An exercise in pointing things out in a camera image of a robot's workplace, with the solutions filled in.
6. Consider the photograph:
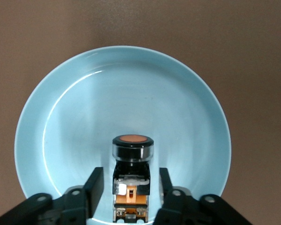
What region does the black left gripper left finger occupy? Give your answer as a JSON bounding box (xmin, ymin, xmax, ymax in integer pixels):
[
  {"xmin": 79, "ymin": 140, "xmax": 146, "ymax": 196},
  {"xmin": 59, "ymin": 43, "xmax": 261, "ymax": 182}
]
[{"xmin": 0, "ymin": 166, "xmax": 105, "ymax": 225}]

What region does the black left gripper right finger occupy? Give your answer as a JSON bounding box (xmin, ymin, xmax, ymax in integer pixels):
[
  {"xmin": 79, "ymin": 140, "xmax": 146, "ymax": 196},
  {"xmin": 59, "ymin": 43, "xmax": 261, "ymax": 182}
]
[{"xmin": 154, "ymin": 167, "xmax": 252, "ymax": 225}]

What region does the orange push-button switch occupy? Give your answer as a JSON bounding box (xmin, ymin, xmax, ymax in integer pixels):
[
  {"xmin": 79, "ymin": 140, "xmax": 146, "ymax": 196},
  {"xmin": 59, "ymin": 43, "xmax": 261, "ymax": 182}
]
[{"xmin": 111, "ymin": 134, "xmax": 155, "ymax": 224}]

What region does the light blue round plate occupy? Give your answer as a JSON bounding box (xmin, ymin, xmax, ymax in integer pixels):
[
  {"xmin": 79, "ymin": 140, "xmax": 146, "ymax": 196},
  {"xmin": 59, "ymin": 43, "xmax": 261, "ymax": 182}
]
[{"xmin": 14, "ymin": 45, "xmax": 232, "ymax": 225}]

